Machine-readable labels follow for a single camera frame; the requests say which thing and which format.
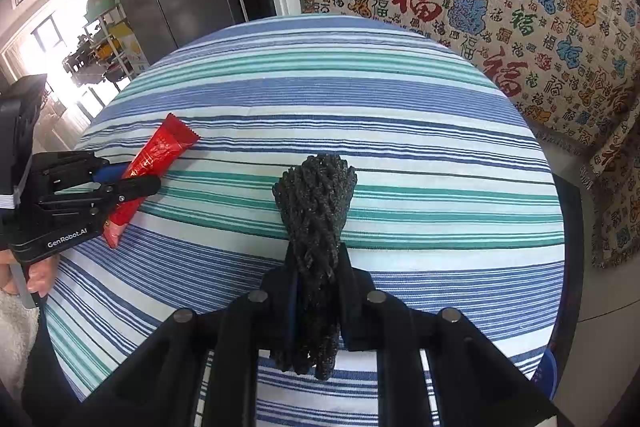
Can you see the blue green striped tablecloth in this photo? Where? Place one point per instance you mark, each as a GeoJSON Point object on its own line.
{"type": "Point", "coordinates": [350, 107]}

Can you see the red foil packet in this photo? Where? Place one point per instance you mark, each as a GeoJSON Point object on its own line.
{"type": "Point", "coordinates": [160, 152]}

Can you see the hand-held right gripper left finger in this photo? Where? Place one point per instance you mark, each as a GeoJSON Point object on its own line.
{"type": "Point", "coordinates": [277, 307]}

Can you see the green white storage rack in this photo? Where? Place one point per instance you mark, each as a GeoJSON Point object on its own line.
{"type": "Point", "coordinates": [100, 37]}

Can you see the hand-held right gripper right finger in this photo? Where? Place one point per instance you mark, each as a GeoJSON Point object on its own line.
{"type": "Point", "coordinates": [357, 307]}

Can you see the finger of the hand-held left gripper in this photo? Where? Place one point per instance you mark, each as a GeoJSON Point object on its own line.
{"type": "Point", "coordinates": [140, 187]}
{"type": "Point", "coordinates": [107, 174]}

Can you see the person's left hand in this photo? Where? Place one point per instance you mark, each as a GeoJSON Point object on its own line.
{"type": "Point", "coordinates": [45, 274]}

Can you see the blue plastic basket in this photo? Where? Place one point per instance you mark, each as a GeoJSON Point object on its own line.
{"type": "Point", "coordinates": [547, 372]}

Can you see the yellow white cardboard box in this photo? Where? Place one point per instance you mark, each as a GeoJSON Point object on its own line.
{"type": "Point", "coordinates": [127, 43]}

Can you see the narrow printed blanket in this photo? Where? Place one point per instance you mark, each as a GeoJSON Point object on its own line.
{"type": "Point", "coordinates": [617, 207]}

